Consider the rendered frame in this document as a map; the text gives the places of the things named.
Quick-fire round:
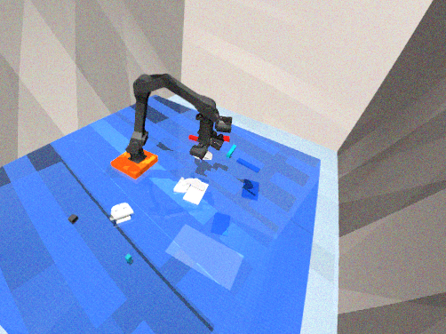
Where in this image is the cyan flat bar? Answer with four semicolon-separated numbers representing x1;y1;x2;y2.
227;145;236;157

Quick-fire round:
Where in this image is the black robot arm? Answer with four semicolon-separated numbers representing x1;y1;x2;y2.
125;73;233;163

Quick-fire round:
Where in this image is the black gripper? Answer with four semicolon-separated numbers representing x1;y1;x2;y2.
189;129;218;160

